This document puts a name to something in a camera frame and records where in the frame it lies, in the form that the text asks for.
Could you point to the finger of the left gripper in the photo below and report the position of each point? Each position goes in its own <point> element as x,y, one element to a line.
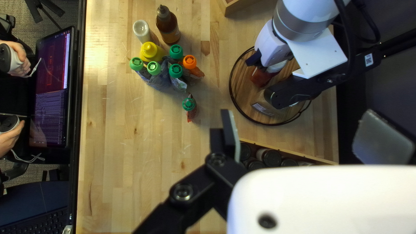
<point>254,59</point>

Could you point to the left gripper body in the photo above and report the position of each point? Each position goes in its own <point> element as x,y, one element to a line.
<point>273,45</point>

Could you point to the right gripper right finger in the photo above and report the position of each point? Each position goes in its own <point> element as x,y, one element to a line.
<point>380,143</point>

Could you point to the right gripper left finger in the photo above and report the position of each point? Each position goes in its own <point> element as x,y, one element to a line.
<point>224,169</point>

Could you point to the red sauce bottle white cap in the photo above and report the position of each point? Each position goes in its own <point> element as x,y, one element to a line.
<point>260,78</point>

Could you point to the white handheld controller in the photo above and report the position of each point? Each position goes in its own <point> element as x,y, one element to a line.
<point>9,60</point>
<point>8,125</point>

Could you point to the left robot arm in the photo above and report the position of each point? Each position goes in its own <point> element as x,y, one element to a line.
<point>302,16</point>

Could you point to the person's right hand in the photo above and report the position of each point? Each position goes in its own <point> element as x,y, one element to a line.
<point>8,143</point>

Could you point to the person's left hand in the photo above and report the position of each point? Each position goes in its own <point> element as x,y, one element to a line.
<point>26,63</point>

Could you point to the spice jar with black lid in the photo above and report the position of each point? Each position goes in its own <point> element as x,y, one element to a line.
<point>289,162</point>
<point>271,158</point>
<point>255,164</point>
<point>245,151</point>

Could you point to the long wooden box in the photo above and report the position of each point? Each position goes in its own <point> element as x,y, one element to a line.
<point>234,6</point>

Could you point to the pouch with orange cap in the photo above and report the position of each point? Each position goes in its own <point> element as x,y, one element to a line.
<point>189,61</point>

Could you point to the narrow wooden box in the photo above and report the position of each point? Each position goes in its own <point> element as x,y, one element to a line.
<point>292,151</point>

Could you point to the red pouch with green cap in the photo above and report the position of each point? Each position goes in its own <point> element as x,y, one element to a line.
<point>188,104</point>

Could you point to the pouch with dark green cap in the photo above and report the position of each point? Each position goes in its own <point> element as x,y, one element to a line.
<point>175,51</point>
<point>175,70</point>

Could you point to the amber bottle with orange label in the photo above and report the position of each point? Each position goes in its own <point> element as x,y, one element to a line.
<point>167,27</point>

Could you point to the yellow mustard bottle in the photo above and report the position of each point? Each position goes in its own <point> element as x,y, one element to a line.
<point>151,52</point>

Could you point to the cream white squeeze bottle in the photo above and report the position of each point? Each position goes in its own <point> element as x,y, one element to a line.
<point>141,29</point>

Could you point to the laptop with purple screen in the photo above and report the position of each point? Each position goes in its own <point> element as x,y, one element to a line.
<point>52,97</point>

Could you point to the dark blue laptop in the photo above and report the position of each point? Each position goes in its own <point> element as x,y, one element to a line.
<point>32,201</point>

